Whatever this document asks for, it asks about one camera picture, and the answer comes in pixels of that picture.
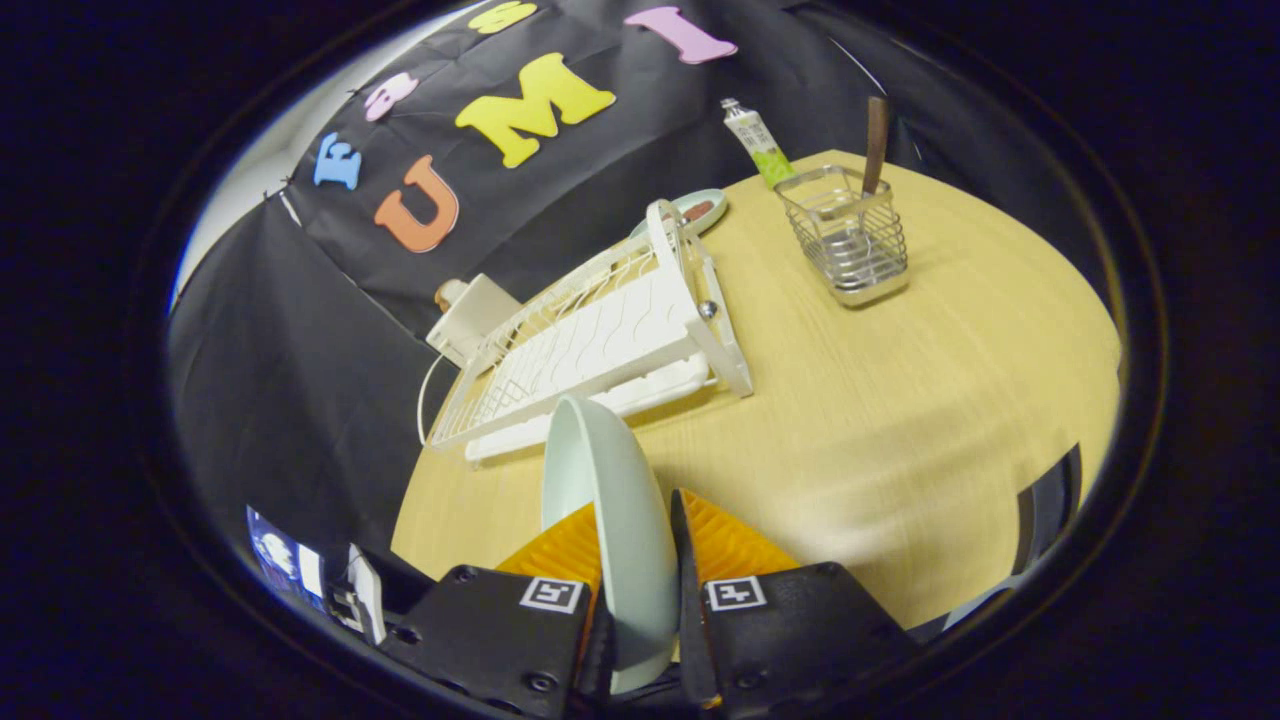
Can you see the brown toast slice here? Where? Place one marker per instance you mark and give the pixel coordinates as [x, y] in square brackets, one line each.
[450, 294]

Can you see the pale green plate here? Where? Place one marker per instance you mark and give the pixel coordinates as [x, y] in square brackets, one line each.
[620, 520]

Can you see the black table edge clamp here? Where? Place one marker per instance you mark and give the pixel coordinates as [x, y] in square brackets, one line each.
[1045, 510]

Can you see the green label drink bottle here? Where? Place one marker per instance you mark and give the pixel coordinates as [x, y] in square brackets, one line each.
[760, 145]

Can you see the white toaster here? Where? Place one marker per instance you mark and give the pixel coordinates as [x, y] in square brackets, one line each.
[475, 315]

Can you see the white and blue object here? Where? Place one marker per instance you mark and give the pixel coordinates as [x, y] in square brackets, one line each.
[365, 595]

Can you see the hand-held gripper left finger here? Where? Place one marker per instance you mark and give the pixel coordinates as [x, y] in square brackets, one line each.
[490, 640]

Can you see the brown food piece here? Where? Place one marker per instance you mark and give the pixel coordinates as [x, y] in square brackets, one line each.
[699, 210]

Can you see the small pale side plate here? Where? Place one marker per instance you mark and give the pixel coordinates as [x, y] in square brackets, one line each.
[700, 225]

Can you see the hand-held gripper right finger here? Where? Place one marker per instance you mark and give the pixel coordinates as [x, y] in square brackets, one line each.
[690, 620]

